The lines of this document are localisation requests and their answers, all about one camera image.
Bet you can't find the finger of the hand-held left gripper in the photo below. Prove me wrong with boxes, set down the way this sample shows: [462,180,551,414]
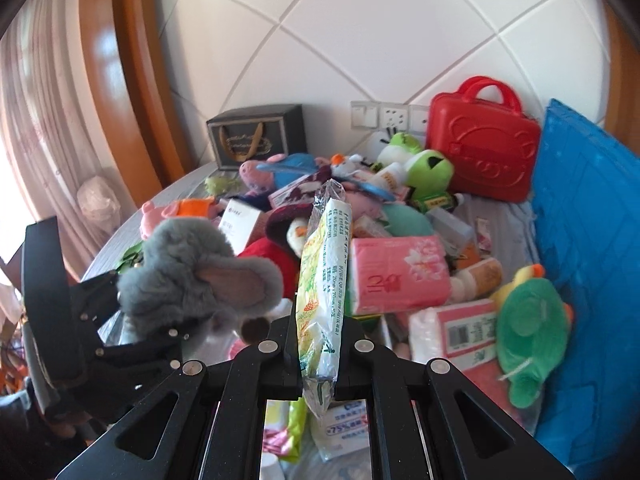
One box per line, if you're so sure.
[96,327,187,407]
[70,269,124,332]

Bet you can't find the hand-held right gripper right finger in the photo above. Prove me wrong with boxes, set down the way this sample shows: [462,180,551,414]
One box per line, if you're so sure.
[332,317,577,480]

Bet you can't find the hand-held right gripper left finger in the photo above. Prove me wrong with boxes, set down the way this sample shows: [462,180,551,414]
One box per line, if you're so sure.
[54,315,303,480]

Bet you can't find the green printed plastic packet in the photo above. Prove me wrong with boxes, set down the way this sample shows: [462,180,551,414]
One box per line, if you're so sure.
[292,178,354,419]

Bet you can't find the grey mouse plush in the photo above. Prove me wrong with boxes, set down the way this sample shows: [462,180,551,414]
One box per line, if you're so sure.
[115,218,286,344]

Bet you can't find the blue plastic crate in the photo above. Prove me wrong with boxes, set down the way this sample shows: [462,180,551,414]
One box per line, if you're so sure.
[529,98,640,480]

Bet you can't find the grey wooden desktop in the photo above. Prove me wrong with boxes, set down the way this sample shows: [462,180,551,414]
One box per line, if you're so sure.
[81,162,241,282]

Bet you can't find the white wet wipes pack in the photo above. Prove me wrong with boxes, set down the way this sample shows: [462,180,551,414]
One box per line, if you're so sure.
[309,394,374,464]

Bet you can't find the white plastic bag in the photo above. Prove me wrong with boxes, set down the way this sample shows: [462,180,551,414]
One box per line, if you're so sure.
[76,175,125,225]

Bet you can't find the pink labelled tissue pack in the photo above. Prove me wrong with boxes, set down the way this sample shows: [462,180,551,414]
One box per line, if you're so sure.
[408,298,501,377]

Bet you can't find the penguin plush toy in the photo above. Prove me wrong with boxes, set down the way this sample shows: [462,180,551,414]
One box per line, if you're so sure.
[237,204,314,301]

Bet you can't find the pink pig plush orange shirt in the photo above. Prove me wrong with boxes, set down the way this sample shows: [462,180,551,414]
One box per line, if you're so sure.
[139,197,221,241]

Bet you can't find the white carton box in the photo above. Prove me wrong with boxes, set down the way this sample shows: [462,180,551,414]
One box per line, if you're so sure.
[218,198,264,254]

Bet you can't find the brown white bottle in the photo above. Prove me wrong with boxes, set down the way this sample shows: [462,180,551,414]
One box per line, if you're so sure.
[449,258,504,304]

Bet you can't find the teal plush toy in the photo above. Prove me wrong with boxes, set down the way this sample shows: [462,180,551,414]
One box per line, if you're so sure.
[382,203,436,239]

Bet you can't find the sheer pink curtain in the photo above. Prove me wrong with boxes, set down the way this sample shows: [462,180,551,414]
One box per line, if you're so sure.
[0,7,127,287]

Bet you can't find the small green plush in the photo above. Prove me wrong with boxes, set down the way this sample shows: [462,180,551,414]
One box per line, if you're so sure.
[204,174,241,196]

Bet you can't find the green turtle plush yellow head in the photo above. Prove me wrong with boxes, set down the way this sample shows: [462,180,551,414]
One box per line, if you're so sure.
[492,263,574,409]

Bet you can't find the green bottle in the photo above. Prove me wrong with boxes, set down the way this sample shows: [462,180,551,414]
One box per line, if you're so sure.
[414,192,466,214]

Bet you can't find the small pink card pack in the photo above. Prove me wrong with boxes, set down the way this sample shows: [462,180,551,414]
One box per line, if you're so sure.
[474,217,496,251]

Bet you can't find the pink pig plush blue shirt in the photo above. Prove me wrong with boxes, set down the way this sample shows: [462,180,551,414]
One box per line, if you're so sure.
[238,152,321,196]

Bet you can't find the green frog plush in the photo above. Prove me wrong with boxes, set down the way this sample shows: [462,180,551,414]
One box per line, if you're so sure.
[377,131,456,201]

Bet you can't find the dark gift box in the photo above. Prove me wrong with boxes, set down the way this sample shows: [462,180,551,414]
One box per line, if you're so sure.
[206,103,307,171]

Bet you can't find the red toy suitcase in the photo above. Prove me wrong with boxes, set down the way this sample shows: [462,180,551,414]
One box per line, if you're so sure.
[425,75,542,205]

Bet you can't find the wooden wall frame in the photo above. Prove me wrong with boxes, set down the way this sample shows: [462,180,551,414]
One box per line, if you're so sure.
[79,0,640,197]

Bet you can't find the white wall socket panel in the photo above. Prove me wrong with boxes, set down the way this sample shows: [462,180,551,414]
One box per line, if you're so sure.
[349,100,431,131]

